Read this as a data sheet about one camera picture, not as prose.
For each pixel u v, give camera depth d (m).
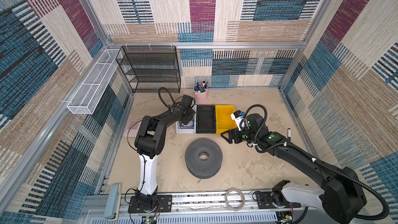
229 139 0.72
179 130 0.94
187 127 0.97
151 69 1.11
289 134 0.96
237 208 0.72
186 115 0.80
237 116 0.73
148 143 0.56
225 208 0.73
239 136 0.71
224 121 0.99
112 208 0.68
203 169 0.83
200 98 1.09
